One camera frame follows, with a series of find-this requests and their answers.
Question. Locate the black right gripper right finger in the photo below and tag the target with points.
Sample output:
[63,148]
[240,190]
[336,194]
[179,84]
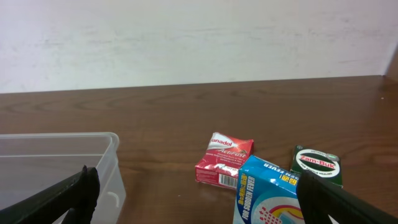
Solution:
[322,202]

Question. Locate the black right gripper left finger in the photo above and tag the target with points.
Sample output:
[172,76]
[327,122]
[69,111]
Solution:
[74,197]

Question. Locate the green Zam-Buk box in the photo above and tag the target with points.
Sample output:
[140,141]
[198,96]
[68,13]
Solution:
[323,164]

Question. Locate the blue Kool Fever box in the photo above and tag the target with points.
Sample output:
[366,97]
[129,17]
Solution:
[266,194]

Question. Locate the clear plastic container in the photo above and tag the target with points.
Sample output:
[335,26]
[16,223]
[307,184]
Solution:
[31,163]

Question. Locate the red Panadol ActiFast box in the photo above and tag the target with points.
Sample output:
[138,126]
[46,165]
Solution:
[223,158]

